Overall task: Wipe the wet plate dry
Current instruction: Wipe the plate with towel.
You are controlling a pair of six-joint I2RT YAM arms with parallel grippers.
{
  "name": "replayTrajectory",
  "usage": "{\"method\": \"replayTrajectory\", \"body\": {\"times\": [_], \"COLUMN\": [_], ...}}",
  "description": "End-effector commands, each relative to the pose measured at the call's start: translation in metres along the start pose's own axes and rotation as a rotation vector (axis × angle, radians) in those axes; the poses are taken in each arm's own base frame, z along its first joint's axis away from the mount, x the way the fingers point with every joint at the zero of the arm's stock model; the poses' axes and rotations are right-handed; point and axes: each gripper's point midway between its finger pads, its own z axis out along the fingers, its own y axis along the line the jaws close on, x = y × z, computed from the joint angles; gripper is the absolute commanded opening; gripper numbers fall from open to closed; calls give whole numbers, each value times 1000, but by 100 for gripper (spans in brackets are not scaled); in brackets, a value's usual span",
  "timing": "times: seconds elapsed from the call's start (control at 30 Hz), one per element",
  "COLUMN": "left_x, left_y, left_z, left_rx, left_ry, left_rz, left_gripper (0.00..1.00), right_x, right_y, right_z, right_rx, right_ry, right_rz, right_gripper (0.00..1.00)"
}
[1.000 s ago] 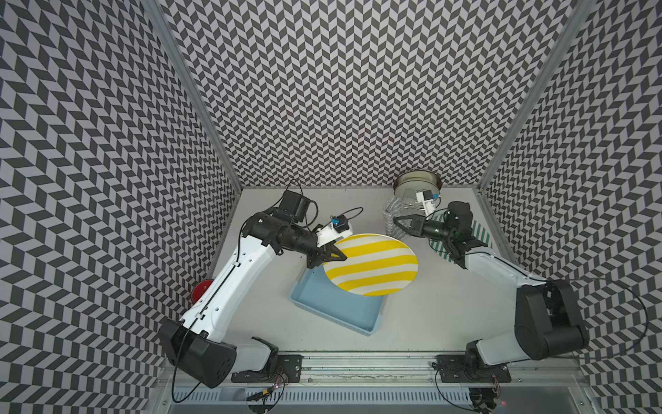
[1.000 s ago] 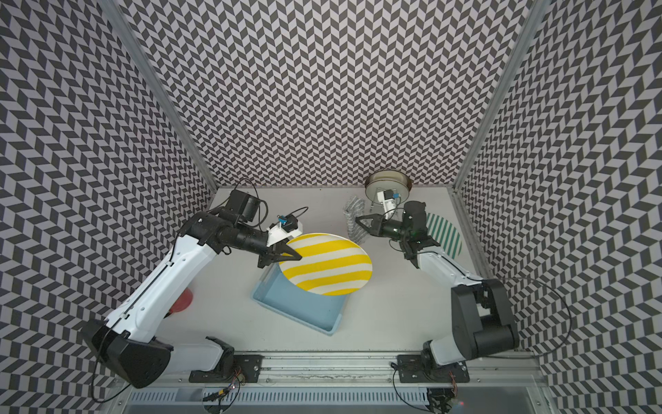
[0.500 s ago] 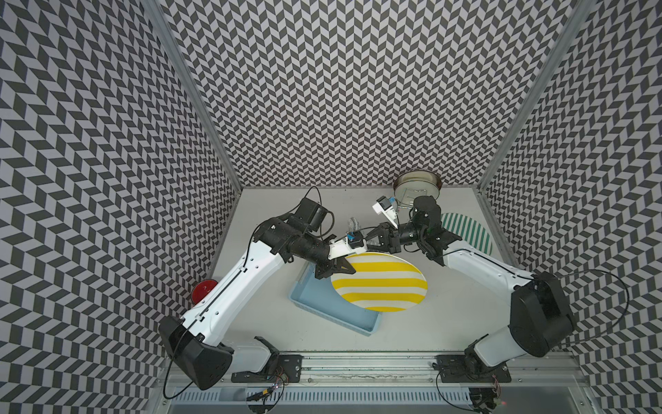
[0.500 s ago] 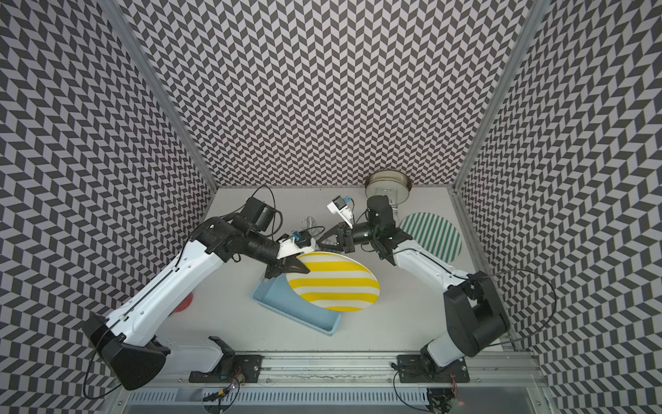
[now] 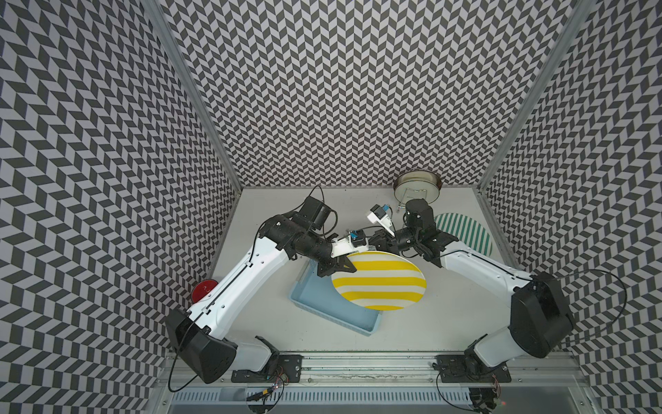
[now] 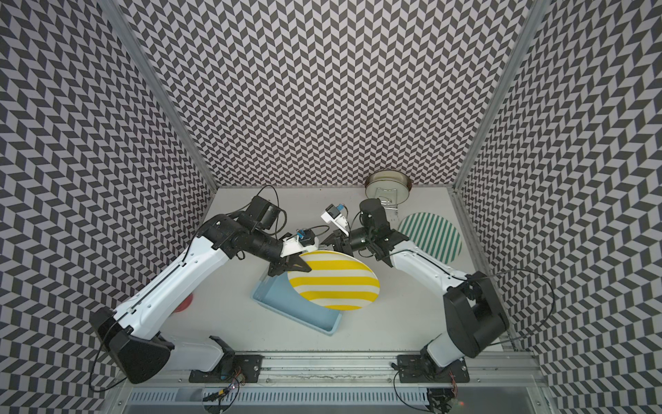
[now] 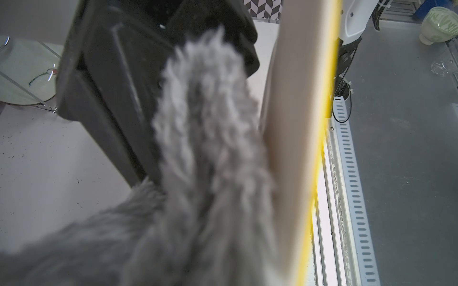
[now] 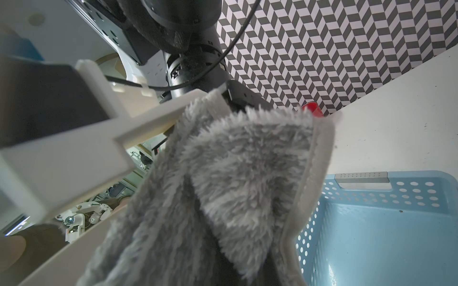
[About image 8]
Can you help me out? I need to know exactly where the red emergency stop button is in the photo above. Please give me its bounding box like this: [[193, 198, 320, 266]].
[[301, 102, 324, 118]]

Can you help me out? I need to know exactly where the grey microfibre cloth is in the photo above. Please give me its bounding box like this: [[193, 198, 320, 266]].
[[78, 90, 335, 286]]

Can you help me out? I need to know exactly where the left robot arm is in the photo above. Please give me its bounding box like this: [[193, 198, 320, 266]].
[[69, 1, 273, 112]]

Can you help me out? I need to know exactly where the light blue plastic basket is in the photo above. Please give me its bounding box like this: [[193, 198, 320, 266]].
[[295, 171, 458, 286]]

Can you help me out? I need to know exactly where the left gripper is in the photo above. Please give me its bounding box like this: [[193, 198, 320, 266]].
[[163, 26, 273, 111]]

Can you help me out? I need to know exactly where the yellow striped plate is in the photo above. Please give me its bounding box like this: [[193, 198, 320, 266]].
[[21, 205, 127, 286]]

